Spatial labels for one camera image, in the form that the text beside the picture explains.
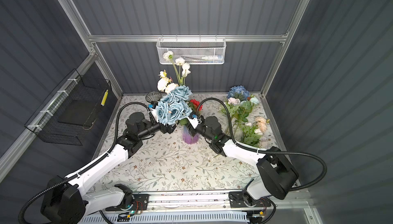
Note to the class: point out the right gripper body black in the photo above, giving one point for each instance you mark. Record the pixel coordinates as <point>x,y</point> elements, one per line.
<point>201,129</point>

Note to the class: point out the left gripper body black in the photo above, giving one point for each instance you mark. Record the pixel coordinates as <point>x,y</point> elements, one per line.
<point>152,129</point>

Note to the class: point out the blue purple glass vase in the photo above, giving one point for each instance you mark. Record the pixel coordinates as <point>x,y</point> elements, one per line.
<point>187,136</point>

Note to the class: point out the red gerbera flower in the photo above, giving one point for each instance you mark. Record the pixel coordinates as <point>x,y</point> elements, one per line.
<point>195,105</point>

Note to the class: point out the dusty blue rose bunch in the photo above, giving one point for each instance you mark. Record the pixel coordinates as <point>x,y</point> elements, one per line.
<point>174,106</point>

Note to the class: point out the white peony flower stem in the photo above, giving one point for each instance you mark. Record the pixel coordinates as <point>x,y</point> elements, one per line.
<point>166,84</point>

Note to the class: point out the pale blue peony stem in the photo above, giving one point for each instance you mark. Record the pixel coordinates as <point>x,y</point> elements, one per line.
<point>246,107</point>

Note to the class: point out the white poppy flower stem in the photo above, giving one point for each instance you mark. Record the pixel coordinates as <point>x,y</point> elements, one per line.
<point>182,69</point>

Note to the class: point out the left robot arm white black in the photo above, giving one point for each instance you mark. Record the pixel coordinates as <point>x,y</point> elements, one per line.
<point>92,175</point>

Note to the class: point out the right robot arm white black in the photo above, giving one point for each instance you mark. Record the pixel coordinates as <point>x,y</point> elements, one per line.
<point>276,174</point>

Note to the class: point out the clear ribbed glass vase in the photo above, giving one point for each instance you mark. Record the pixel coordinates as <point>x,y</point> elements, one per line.
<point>153,97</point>

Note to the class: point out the yellow tag on basket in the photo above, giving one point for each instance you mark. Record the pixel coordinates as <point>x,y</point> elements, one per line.
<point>104,97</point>

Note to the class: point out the pink peach flower bunch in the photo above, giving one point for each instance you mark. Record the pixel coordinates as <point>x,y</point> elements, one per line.
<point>245,129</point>

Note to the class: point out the floral patterned table mat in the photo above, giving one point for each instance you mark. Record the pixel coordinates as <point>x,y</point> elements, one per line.
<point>167,163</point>

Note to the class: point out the blue hydrangea flower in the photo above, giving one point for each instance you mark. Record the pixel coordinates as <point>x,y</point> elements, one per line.
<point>238,92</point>

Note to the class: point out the marker pen in basket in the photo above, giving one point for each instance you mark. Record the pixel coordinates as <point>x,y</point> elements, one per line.
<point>209,58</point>

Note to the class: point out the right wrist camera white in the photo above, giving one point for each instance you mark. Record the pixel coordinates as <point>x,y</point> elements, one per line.
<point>194,120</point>

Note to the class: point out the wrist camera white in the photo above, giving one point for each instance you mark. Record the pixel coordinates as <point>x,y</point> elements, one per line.
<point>194,120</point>
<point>153,113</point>

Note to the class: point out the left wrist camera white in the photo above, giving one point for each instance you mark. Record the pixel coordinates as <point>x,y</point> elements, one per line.
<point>153,113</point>

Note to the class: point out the black wire wall basket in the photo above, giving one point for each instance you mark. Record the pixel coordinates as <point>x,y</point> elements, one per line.
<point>70,115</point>

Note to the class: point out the white wire mesh basket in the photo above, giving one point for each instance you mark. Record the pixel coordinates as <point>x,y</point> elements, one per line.
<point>191,46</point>

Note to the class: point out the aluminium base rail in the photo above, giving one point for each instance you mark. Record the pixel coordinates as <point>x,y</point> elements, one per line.
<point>222,205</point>

